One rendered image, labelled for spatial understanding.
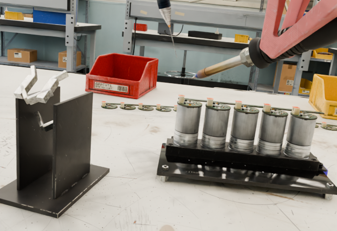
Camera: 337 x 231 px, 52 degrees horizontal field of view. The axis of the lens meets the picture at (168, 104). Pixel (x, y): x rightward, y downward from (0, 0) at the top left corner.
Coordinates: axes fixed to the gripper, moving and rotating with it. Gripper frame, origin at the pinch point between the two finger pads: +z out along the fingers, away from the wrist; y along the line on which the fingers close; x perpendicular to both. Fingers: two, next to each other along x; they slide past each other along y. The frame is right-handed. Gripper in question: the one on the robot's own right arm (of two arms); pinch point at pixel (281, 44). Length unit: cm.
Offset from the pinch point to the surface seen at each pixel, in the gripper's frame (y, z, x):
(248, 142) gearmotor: -4.2, 10.6, 1.3
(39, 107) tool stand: 13.1, 11.7, -7.5
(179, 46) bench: -162, 103, -142
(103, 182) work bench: 8.7, 16.0, -1.9
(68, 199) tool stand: 12.6, 14.9, -0.7
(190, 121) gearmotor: 0.0, 11.3, -3.0
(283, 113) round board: -6.7, 7.1, 1.3
